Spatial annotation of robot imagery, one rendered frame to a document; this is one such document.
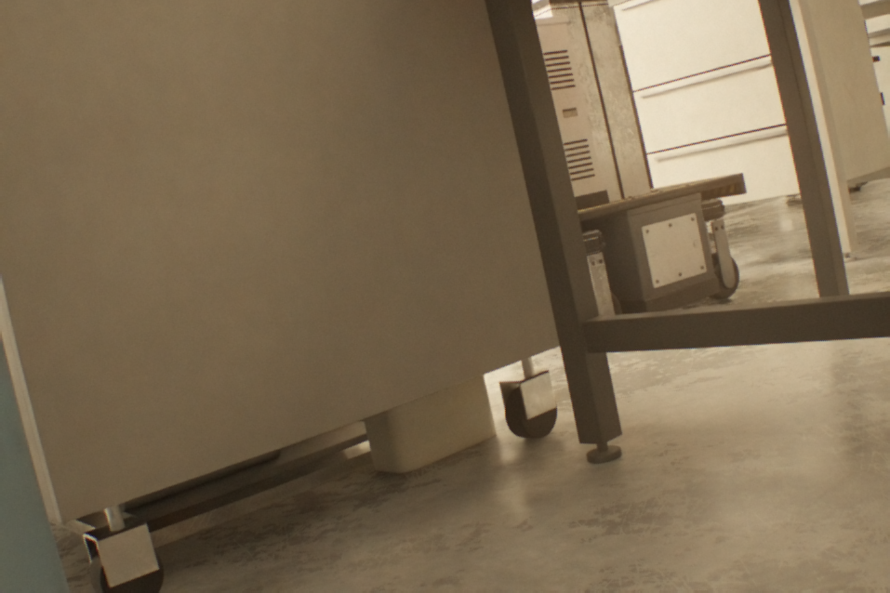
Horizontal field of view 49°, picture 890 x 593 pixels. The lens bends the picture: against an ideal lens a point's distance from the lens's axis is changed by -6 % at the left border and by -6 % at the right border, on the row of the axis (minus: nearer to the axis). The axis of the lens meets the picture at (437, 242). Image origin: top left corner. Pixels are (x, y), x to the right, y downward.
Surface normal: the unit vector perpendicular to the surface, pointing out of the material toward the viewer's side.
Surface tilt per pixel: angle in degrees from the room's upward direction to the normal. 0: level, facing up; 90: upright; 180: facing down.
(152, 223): 90
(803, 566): 0
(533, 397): 90
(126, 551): 90
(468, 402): 90
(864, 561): 0
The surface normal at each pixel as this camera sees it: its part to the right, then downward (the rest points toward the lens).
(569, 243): 0.63, -0.11
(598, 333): -0.74, 0.19
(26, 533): 0.97, -0.21
